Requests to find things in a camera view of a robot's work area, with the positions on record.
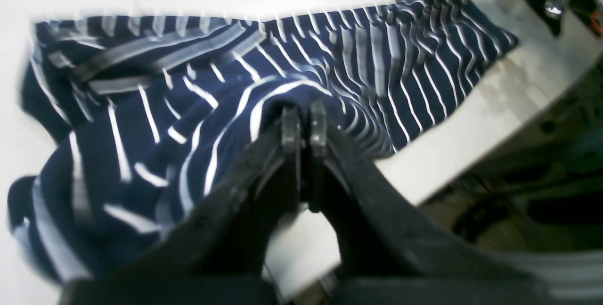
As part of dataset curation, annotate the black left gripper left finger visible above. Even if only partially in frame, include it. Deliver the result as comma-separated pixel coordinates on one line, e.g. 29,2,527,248
59,107,301,305

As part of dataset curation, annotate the navy white striped t-shirt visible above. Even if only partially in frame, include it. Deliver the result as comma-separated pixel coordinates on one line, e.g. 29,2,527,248
7,0,519,283

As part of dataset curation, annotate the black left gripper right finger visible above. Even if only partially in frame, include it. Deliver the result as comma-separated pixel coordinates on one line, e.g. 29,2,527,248
309,101,552,305

